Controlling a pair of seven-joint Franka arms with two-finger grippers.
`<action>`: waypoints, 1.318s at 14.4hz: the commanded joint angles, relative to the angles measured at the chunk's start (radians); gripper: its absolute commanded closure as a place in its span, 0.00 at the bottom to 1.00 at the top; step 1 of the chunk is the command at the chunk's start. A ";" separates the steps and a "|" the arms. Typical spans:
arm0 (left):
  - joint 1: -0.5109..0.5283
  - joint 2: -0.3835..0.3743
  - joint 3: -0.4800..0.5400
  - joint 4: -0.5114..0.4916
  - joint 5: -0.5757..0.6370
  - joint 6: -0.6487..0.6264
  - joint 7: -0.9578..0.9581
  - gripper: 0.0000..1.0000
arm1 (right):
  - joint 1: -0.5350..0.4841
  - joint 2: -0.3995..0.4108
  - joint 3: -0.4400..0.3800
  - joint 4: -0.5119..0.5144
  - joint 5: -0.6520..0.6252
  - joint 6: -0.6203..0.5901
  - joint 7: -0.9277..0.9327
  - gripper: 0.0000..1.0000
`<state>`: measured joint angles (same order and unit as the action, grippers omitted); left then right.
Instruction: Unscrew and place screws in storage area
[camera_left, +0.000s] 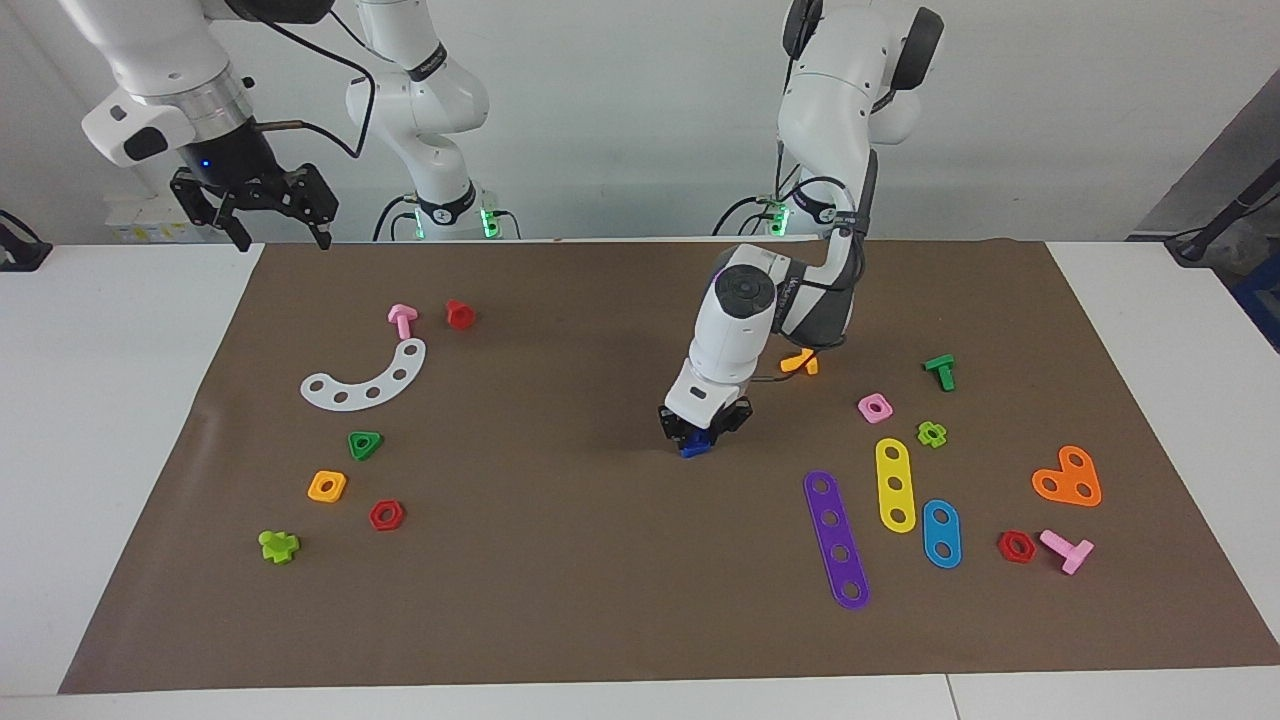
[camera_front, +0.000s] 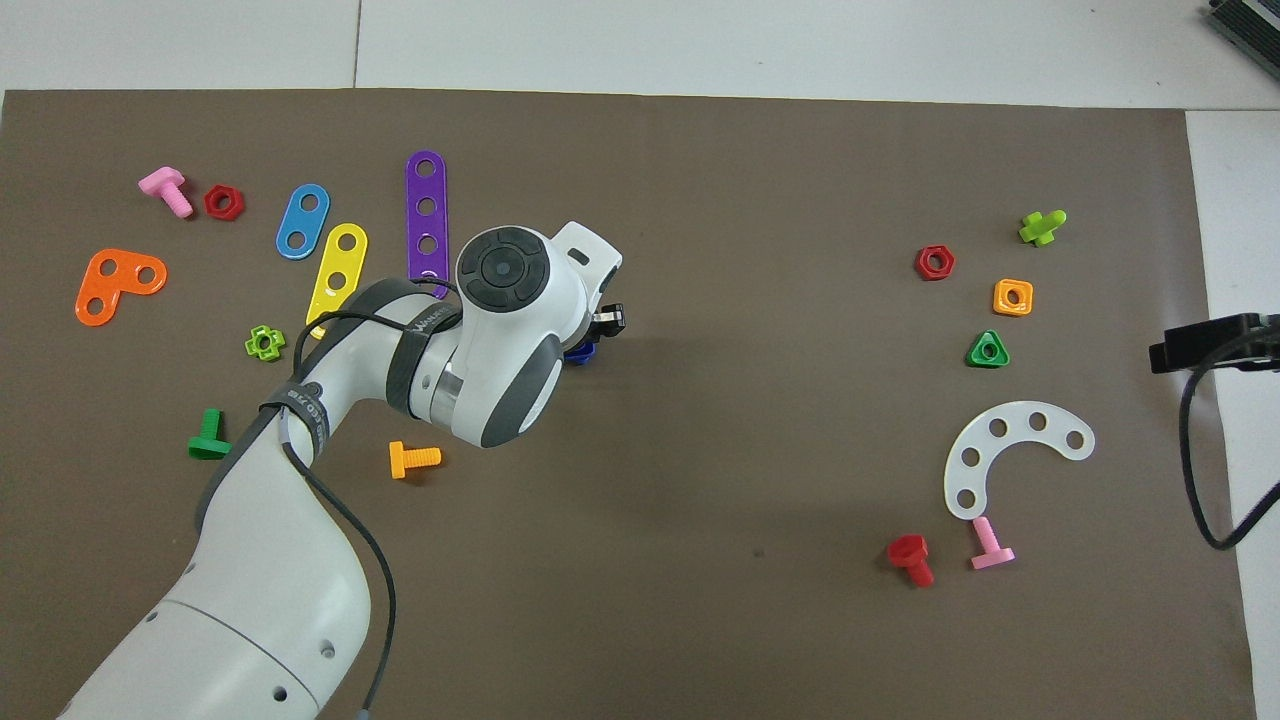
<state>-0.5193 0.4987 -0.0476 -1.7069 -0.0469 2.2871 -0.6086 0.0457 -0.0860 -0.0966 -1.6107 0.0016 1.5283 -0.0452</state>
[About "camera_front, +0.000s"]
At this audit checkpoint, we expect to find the brown table mat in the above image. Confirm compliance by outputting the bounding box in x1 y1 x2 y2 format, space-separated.
0 88 1256 720

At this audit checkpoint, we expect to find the lime green cross-head screw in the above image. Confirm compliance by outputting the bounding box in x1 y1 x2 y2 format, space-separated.
1018 209 1068 247

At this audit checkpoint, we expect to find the white curved five-hole plate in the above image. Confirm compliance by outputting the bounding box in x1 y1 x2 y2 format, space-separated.
943 401 1097 521

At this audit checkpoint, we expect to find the purple four-hole strip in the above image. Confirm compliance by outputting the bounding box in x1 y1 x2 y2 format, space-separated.
405 150 451 299

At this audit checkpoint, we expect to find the orange plastic screw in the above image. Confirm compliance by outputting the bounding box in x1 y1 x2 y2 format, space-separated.
388 440 443 480

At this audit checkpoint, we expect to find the yellow three-hole plate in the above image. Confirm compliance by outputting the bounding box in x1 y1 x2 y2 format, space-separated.
305 222 369 329

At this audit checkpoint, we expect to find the pink plastic screw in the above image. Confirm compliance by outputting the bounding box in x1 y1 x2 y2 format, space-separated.
138 166 195 220
969 516 1017 571

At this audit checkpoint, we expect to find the grey ribbed device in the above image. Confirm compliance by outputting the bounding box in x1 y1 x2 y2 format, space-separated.
1205 0 1280 56

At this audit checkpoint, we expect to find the blue two-hole plate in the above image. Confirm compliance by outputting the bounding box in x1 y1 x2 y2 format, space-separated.
275 183 331 261

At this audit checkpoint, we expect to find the red plastic screw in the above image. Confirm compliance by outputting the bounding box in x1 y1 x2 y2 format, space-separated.
886 534 937 589

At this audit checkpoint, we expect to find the green plastic screw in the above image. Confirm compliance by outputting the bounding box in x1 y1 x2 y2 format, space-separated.
187 407 235 461

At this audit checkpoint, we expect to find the orange heart-shaped plate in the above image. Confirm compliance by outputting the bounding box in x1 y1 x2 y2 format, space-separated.
75 248 169 328

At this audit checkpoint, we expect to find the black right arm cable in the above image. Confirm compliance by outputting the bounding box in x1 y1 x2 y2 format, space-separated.
1178 325 1280 552

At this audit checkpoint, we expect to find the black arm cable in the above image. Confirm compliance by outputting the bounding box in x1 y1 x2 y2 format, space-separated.
260 278 466 720
1178 325 1280 552

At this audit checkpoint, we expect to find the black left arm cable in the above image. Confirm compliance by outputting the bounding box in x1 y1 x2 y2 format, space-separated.
260 278 466 720

